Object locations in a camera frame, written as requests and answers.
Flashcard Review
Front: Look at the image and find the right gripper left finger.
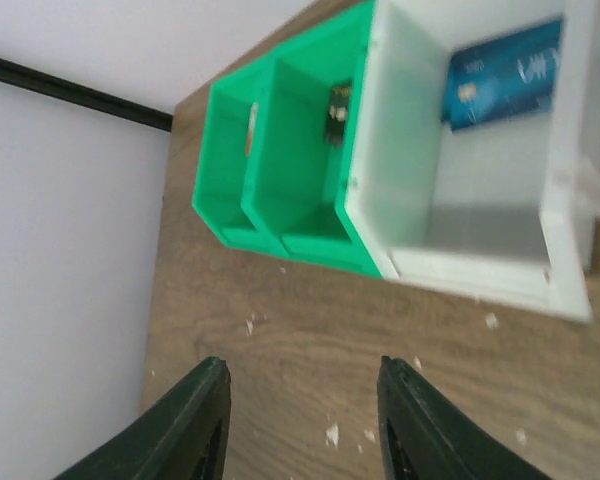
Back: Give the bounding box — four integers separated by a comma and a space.
58, 357, 231, 479

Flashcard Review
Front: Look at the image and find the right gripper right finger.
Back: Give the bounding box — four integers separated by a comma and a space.
377, 356, 548, 480

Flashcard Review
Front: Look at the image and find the red white card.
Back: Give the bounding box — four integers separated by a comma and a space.
245, 102, 259, 157

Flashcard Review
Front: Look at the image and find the black card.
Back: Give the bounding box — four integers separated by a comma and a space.
324, 80, 352, 147

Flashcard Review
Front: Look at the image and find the white bin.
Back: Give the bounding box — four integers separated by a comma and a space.
345, 1, 600, 322

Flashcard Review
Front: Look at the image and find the green double bin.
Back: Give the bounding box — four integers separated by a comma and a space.
192, 1, 379, 277

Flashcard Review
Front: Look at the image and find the black aluminium frame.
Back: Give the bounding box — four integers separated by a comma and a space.
0, 58, 173, 132

